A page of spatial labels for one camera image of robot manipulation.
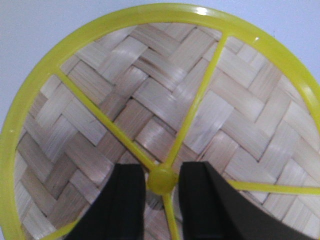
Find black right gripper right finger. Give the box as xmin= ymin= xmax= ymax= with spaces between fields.
xmin=178 ymin=161 xmax=309 ymax=240

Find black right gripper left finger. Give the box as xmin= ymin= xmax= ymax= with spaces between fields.
xmin=66 ymin=163 xmax=146 ymax=240

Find woven bamboo steamer lid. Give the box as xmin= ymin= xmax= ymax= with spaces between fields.
xmin=0 ymin=3 xmax=320 ymax=240

